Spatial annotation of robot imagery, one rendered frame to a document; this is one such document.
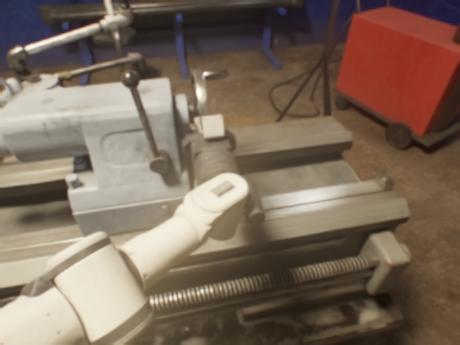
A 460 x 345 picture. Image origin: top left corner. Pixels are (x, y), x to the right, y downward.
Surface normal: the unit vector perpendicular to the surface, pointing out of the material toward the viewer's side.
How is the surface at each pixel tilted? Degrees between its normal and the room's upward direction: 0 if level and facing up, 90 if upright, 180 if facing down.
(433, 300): 0
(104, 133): 81
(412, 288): 0
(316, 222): 36
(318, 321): 0
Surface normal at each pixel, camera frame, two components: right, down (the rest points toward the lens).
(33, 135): 0.20, 0.61
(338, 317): 0.00, -0.73
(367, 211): 0.12, -0.21
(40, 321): 0.64, -0.45
